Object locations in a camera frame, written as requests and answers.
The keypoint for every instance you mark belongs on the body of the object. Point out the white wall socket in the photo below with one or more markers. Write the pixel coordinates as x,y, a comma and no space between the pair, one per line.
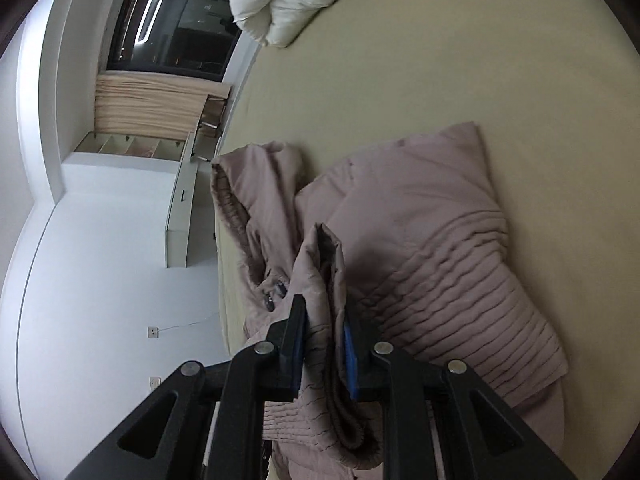
153,332
155,382

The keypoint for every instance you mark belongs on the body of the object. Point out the dark window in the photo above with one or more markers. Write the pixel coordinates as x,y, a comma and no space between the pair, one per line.
190,25

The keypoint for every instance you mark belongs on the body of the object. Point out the white wall shelf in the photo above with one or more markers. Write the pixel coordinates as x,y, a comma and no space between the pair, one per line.
130,145

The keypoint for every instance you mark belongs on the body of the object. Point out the mauve quilted down jacket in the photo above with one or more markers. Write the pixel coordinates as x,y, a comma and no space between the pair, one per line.
425,220

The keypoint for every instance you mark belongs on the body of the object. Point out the white duvet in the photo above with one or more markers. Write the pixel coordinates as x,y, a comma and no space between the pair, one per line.
300,5

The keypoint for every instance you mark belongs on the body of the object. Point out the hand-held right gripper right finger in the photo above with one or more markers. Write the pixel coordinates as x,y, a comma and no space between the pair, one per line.
350,357

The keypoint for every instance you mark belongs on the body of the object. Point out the bed with beige sheet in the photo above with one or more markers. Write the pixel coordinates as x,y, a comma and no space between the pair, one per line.
400,60

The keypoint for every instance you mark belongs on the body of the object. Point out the beige curtain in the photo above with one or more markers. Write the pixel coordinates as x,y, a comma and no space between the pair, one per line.
150,105

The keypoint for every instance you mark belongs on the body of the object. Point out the white wall desk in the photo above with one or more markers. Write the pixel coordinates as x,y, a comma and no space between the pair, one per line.
177,210

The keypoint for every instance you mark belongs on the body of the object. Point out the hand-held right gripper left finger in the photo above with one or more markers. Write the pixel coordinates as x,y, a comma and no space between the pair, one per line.
298,352

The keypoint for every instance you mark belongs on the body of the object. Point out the white folding bench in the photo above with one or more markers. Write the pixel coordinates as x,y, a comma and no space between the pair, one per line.
212,125

